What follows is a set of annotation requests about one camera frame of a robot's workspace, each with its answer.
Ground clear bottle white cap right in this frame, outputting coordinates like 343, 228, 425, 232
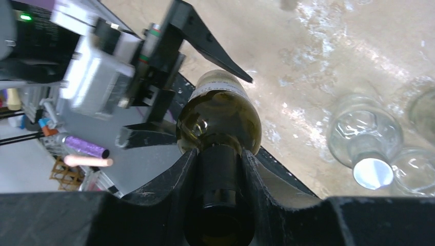
390, 148, 434, 197

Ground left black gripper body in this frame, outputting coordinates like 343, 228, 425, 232
57, 13, 174, 117

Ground clear bottle white cap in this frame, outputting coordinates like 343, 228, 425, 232
390, 148, 434, 197
327, 94, 404, 190

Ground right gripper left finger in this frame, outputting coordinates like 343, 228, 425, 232
1, 150, 197, 245

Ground clear bottle white cap left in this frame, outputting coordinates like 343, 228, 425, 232
327, 94, 404, 190

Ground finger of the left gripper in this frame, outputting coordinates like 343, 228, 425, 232
160, 1, 253, 83
115, 88, 177, 150

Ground clear uncapped glass bottle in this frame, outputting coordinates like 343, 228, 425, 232
408, 89, 434, 146

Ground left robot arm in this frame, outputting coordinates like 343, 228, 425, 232
1, 1, 252, 149

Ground green wine bottle gold label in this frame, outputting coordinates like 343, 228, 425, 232
175, 69, 262, 246

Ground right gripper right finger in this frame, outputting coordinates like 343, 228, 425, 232
242, 151, 434, 245

